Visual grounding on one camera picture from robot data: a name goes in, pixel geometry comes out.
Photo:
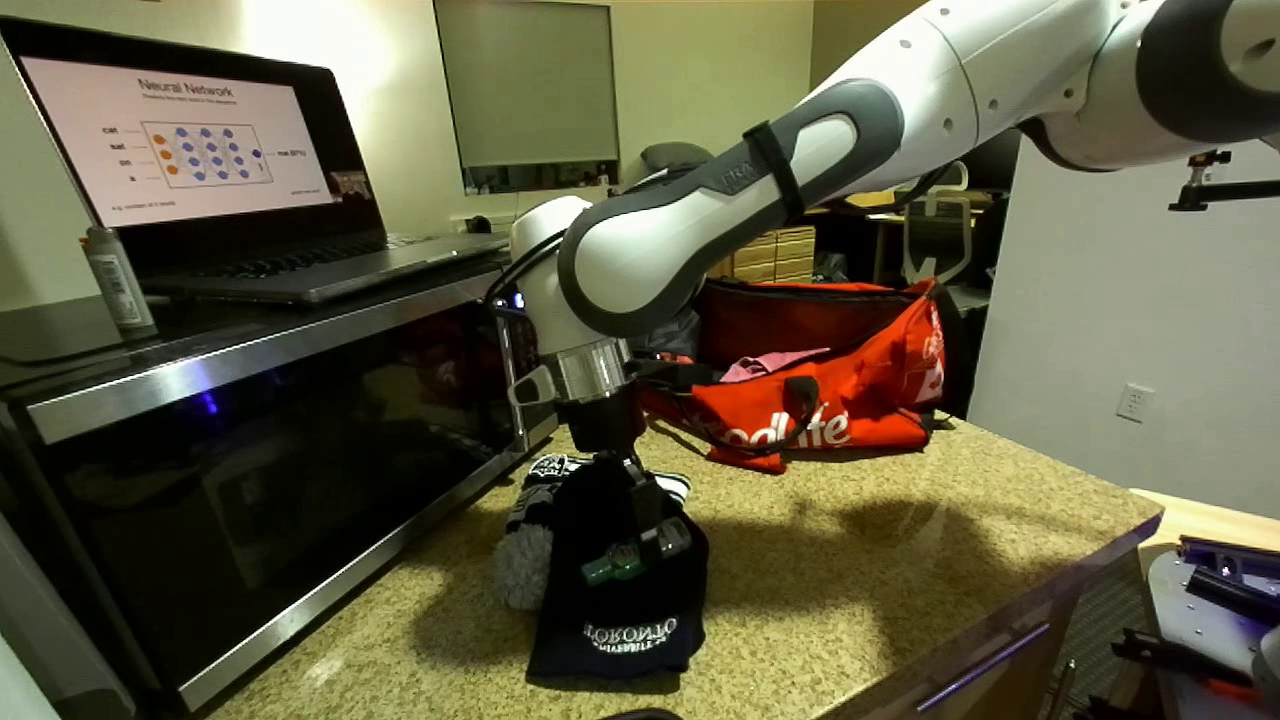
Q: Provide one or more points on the red duffel bag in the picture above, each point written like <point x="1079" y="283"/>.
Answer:
<point x="824" y="403"/>

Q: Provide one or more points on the dark wall window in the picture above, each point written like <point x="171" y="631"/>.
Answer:
<point x="524" y="87"/>

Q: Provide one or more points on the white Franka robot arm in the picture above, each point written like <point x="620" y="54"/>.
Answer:
<point x="803" y="174"/>

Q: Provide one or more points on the dark navy beanie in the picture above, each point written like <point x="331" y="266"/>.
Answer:
<point x="620" y="627"/>

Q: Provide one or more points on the bin of black tools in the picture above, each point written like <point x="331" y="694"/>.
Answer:
<point x="1206" y="614"/>

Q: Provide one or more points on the green bottle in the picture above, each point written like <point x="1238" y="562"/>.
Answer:
<point x="617" y="565"/>

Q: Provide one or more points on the black microwave oven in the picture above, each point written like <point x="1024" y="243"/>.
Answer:
<point x="266" y="455"/>

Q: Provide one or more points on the grey crumpled cloth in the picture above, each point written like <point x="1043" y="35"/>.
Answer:
<point x="522" y="562"/>

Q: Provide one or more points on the white wall outlet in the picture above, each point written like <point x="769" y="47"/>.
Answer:
<point x="1136" y="403"/>

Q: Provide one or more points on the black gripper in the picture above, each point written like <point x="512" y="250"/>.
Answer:
<point x="601" y="426"/>

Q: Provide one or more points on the black open laptop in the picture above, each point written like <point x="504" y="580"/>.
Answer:
<point x="200" y="161"/>

